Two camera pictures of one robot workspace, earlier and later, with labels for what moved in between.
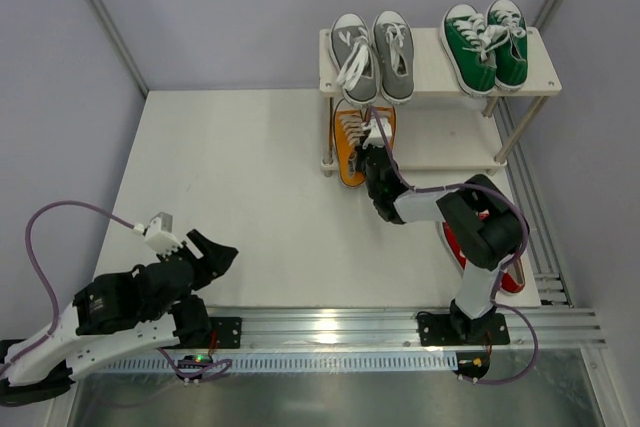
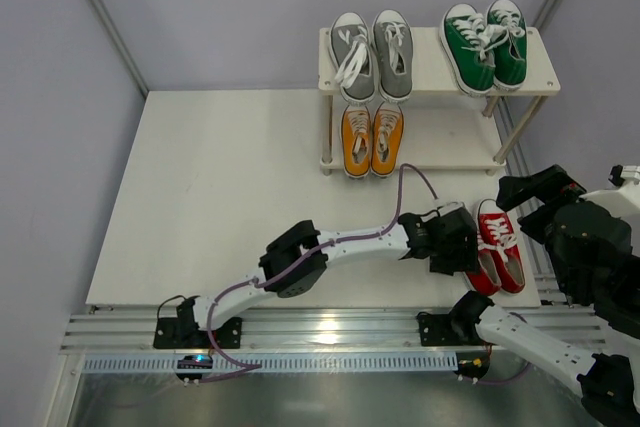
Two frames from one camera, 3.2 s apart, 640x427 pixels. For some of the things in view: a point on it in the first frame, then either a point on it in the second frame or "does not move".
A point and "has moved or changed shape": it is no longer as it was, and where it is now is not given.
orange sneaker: (348, 129) has moved or changed shape
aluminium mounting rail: (390, 329) does not move
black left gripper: (195, 263) to (463, 248)
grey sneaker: (354, 58) does not move
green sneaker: (467, 43) does not move
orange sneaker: (387, 112) has moved or changed shape
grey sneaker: (395, 54) does not move
